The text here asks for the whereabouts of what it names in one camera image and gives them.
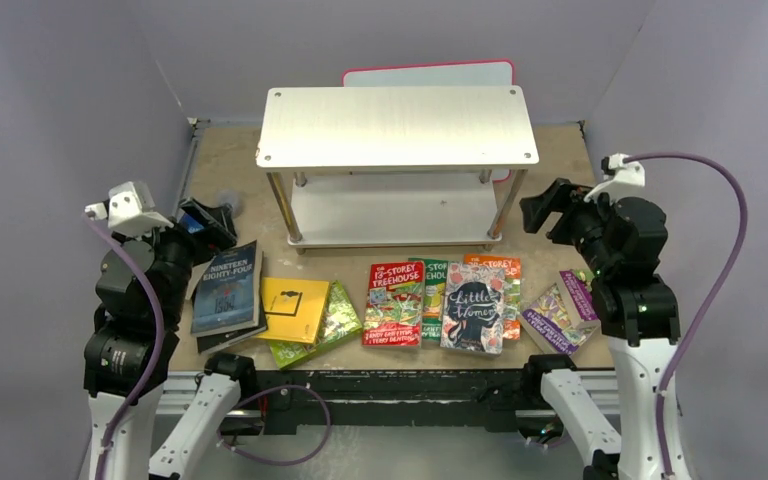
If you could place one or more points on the red 13-Storey Treehouse book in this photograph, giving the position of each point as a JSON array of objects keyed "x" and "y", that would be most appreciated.
[{"x": 395, "y": 303}]

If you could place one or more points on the orange Treehouse book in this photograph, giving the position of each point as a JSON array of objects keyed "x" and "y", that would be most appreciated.
[{"x": 512, "y": 289}]

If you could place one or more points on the black aluminium base frame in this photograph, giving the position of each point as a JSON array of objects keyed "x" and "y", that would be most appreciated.
[{"x": 496, "y": 400}]

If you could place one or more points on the white two-tier metal shelf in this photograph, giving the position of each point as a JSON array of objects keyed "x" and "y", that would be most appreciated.
[{"x": 356, "y": 167}]

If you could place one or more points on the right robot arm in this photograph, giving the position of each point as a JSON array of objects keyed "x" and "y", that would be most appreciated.
[{"x": 621, "y": 242}]

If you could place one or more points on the yellow book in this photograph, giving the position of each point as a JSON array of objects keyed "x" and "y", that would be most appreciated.
[{"x": 294, "y": 308}]

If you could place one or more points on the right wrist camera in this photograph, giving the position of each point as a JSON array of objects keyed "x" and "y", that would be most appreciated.
[{"x": 621, "y": 178}]

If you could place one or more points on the Nineteen Eighty-Four blue book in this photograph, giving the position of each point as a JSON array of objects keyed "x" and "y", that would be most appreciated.
[{"x": 227, "y": 298}]

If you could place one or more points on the Jane Eyre book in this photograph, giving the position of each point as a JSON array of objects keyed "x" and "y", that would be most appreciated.
[{"x": 196, "y": 275}]

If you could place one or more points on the dark green Treehouse book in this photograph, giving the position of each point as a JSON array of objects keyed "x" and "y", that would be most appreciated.
[{"x": 434, "y": 290}]

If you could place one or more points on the green 65-Storey Treehouse book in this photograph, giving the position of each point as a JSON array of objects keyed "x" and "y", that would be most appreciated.
[{"x": 340, "y": 324}]

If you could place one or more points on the small clear plastic cup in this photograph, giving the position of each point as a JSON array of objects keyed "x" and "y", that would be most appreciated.
[{"x": 230, "y": 200}]

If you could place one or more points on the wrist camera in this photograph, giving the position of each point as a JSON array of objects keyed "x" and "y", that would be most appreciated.
[
  {"x": 129, "y": 210},
  {"x": 621, "y": 178}
]

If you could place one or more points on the Little Women book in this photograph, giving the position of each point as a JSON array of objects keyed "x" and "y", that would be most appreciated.
[{"x": 473, "y": 309}]

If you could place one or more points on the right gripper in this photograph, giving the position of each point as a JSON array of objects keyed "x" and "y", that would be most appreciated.
[{"x": 557, "y": 211}]

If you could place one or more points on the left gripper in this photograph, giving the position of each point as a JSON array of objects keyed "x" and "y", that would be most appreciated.
[{"x": 205, "y": 241}]

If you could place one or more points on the black Moon Sixpence book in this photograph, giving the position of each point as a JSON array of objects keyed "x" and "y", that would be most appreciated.
[{"x": 217, "y": 342}]

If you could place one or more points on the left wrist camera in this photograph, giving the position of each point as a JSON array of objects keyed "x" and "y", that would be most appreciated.
[{"x": 129, "y": 210}]

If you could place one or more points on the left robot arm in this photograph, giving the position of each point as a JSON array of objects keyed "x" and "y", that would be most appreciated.
[{"x": 142, "y": 291}]

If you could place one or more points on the purple Treehouse book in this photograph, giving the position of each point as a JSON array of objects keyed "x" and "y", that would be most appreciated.
[{"x": 547, "y": 322}]

